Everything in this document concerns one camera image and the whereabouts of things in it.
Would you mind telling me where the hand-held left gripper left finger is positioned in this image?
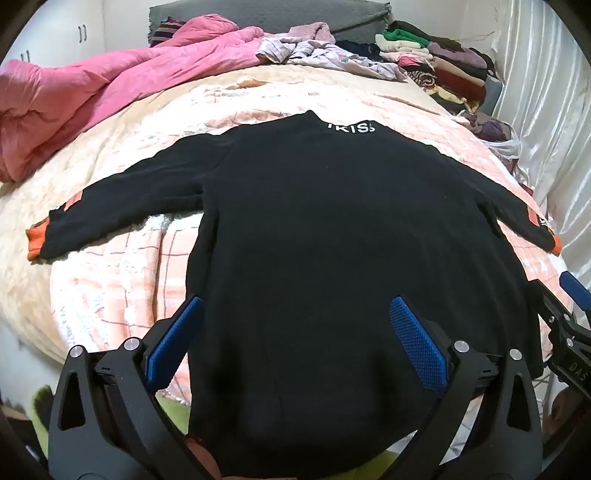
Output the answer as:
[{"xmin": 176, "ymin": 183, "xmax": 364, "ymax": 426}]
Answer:
[{"xmin": 46, "ymin": 295, "xmax": 218, "ymax": 480}]

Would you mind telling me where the grey blue box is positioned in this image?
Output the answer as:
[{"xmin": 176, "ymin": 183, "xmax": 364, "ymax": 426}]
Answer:
[{"xmin": 485, "ymin": 76, "xmax": 504, "ymax": 112}]

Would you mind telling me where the beige bed sheet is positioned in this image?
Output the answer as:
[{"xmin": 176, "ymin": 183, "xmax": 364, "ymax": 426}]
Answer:
[{"xmin": 0, "ymin": 62, "xmax": 444, "ymax": 365}]

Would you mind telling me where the white satin curtain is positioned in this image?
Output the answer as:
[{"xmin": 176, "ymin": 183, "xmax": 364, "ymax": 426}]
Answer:
[{"xmin": 489, "ymin": 0, "xmax": 591, "ymax": 289}]

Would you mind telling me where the stack of folded clothes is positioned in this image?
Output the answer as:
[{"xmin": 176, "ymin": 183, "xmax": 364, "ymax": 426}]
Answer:
[{"xmin": 375, "ymin": 21, "xmax": 497, "ymax": 114}]

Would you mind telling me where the dark striped garment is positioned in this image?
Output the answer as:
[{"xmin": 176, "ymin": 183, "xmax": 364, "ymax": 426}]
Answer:
[{"xmin": 150, "ymin": 17, "xmax": 188, "ymax": 47}]

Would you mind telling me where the dark navy garment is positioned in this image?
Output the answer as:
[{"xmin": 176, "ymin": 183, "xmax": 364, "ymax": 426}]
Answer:
[{"xmin": 337, "ymin": 40, "xmax": 384, "ymax": 61}]

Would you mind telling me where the green cloth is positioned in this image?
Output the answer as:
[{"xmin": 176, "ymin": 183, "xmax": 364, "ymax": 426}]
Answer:
[{"xmin": 30, "ymin": 385, "xmax": 462, "ymax": 480}]

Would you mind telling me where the white wardrobe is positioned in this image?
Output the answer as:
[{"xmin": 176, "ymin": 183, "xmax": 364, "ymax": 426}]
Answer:
[{"xmin": 0, "ymin": 0, "xmax": 153, "ymax": 65}]

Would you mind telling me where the pink comforter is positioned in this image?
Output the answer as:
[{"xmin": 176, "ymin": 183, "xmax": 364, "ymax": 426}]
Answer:
[{"xmin": 0, "ymin": 14, "xmax": 278, "ymax": 183}]

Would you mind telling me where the orange white checked blanket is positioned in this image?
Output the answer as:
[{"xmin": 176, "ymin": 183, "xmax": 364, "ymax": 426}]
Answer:
[{"xmin": 46, "ymin": 83, "xmax": 571, "ymax": 409}]

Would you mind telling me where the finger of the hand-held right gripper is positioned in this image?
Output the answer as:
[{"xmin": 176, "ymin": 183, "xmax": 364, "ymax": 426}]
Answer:
[
  {"xmin": 558, "ymin": 271, "xmax": 591, "ymax": 324},
  {"xmin": 529, "ymin": 279, "xmax": 573, "ymax": 330}
]

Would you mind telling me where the grey pillow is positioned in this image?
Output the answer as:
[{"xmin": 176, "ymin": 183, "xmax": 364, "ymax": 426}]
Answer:
[{"xmin": 148, "ymin": 0, "xmax": 393, "ymax": 44}]

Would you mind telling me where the pile of lilac clothes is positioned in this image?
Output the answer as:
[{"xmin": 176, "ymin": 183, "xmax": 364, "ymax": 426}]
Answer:
[{"xmin": 256, "ymin": 21, "xmax": 409, "ymax": 84}]

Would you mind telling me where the pile of purple brown clothes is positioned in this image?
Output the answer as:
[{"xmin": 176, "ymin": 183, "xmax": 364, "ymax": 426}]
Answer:
[{"xmin": 462, "ymin": 112, "xmax": 514, "ymax": 145}]

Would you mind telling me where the black sweater with orange cuffs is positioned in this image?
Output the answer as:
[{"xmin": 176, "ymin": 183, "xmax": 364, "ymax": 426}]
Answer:
[{"xmin": 28, "ymin": 110, "xmax": 561, "ymax": 468}]

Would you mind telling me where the white plastic bag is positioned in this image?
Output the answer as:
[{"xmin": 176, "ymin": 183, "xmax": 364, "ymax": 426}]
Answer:
[{"xmin": 485, "ymin": 131, "xmax": 523, "ymax": 163}]

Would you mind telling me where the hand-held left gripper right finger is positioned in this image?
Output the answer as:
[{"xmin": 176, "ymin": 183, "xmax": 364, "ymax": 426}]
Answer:
[{"xmin": 390, "ymin": 295, "xmax": 546, "ymax": 480}]

